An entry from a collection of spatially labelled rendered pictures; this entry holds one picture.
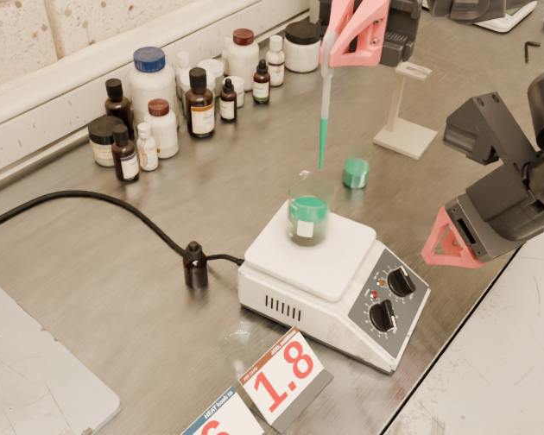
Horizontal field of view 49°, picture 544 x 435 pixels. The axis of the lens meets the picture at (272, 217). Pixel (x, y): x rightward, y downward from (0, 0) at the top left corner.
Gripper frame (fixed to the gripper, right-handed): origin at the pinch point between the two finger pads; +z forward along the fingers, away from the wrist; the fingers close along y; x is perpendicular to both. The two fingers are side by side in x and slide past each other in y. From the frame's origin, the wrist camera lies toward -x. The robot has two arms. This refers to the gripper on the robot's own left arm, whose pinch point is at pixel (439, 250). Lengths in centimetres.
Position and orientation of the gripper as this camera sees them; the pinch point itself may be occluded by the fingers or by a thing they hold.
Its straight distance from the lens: 66.8
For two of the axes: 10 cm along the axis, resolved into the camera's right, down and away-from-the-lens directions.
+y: -7.7, 2.4, -5.9
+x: 4.4, 8.7, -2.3
